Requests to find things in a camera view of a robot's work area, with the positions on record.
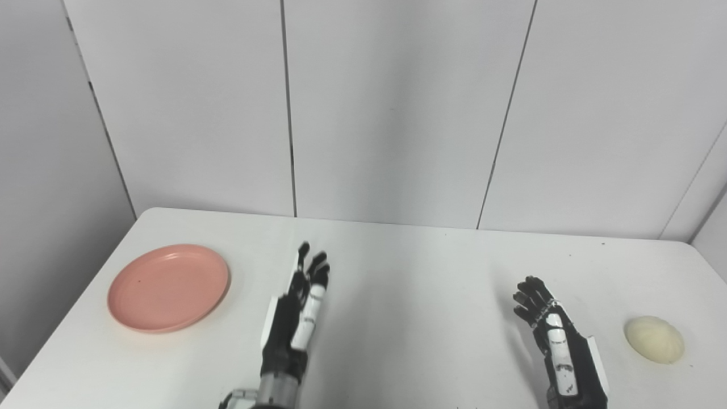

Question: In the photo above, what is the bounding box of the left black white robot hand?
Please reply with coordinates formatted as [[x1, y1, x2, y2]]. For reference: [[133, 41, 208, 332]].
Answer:
[[260, 242, 331, 380]]

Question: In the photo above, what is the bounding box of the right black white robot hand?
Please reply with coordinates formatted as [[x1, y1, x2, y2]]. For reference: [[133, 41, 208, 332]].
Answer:
[[512, 276, 610, 409]]

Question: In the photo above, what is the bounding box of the cream steamed bun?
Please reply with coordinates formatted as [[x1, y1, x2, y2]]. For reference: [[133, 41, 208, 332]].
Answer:
[[624, 316, 685, 365]]

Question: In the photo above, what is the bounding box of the pink round plate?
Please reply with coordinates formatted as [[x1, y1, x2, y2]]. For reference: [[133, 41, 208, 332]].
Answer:
[[107, 244, 231, 334]]

